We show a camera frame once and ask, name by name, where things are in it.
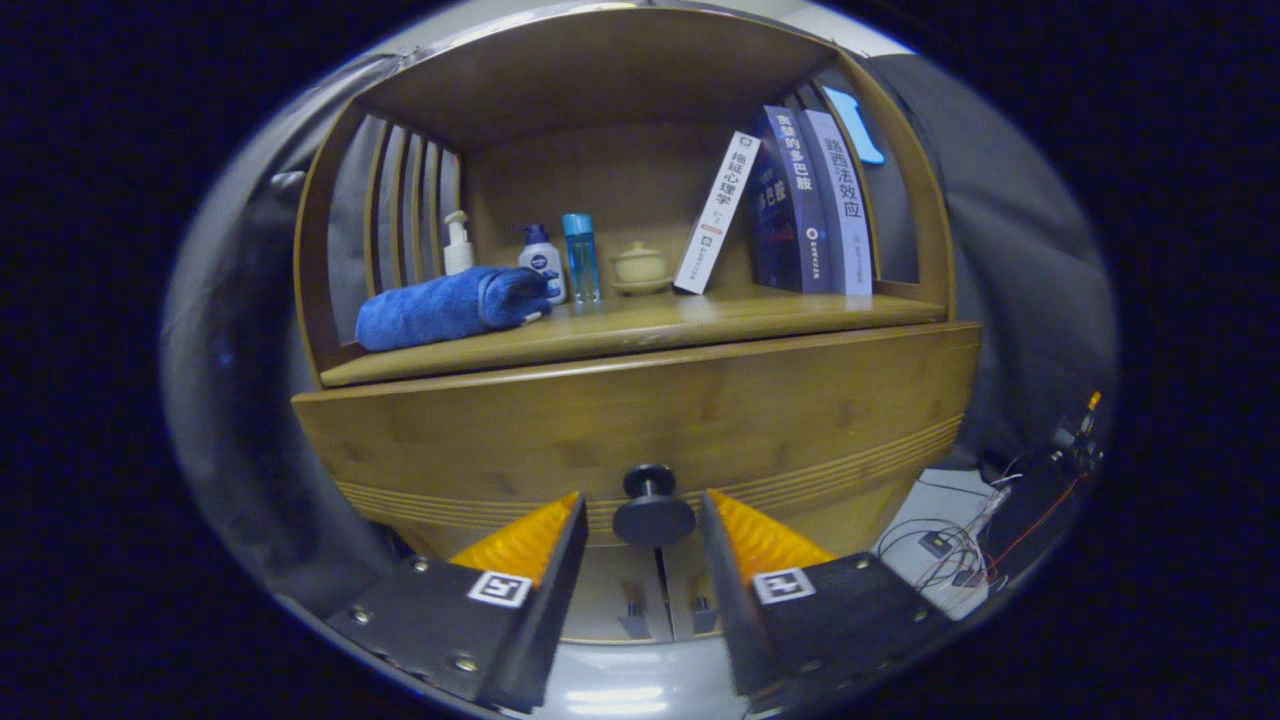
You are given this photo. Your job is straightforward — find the black backdrop cloth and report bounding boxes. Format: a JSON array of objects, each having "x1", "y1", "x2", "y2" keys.
[{"x1": 160, "y1": 50, "x2": 1119, "y2": 611}]

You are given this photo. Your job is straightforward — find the wooden cabinet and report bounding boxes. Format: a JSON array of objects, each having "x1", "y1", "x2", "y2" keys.
[{"x1": 290, "y1": 5, "x2": 983, "y2": 646}]

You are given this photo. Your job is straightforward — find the dark blue book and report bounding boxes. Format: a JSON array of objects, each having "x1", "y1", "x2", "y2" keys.
[{"x1": 750, "y1": 105, "x2": 833, "y2": 295}]

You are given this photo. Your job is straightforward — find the black clamp with orange tip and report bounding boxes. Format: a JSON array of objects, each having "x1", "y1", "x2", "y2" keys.
[{"x1": 1050, "y1": 390, "x2": 1109, "y2": 473}]

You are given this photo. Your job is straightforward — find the floor cables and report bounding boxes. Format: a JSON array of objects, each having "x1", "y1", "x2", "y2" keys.
[{"x1": 875, "y1": 470, "x2": 1091, "y2": 601}]

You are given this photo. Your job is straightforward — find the wooden drawer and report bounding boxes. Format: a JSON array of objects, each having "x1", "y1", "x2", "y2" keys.
[{"x1": 292, "y1": 322, "x2": 983, "y2": 561}]

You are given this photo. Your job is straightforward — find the blue rolled towel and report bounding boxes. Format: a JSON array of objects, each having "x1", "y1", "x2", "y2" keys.
[{"x1": 355, "y1": 265, "x2": 553, "y2": 353}]

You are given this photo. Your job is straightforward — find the black drawer knob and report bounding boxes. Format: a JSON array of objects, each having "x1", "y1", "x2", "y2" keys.
[{"x1": 612, "y1": 464, "x2": 698, "y2": 548}]

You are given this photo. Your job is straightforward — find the white bottle with blue cap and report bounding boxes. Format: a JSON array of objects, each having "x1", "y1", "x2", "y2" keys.
[{"x1": 517, "y1": 224, "x2": 568, "y2": 306}]

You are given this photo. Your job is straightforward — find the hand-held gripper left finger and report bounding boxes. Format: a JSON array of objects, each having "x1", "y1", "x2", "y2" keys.
[{"x1": 325, "y1": 490, "x2": 589, "y2": 715}]

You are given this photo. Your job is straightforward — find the white pump bottle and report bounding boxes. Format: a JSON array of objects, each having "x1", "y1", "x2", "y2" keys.
[{"x1": 443, "y1": 210, "x2": 476, "y2": 277}]

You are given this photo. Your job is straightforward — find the beige lidded teacup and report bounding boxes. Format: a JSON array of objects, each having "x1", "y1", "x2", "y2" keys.
[{"x1": 610, "y1": 240, "x2": 675, "y2": 297}]

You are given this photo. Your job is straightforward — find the clear blue bottle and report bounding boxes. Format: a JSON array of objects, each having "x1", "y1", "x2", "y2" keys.
[{"x1": 561, "y1": 213, "x2": 602, "y2": 305}]

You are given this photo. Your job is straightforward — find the wooden cabinet door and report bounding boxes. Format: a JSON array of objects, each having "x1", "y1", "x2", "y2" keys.
[
  {"x1": 660, "y1": 545, "x2": 723, "y2": 641},
  {"x1": 560, "y1": 545, "x2": 666, "y2": 643}
]

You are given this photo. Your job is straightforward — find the white book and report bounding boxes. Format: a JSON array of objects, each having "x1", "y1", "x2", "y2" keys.
[{"x1": 673, "y1": 131, "x2": 763, "y2": 296}]

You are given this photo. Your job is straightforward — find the pale grey book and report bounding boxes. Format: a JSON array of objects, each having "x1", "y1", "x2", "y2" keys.
[{"x1": 800, "y1": 109, "x2": 874, "y2": 297}]

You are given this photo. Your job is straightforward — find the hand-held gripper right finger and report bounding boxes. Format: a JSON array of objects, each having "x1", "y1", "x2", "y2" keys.
[{"x1": 698, "y1": 488, "x2": 953, "y2": 715}]

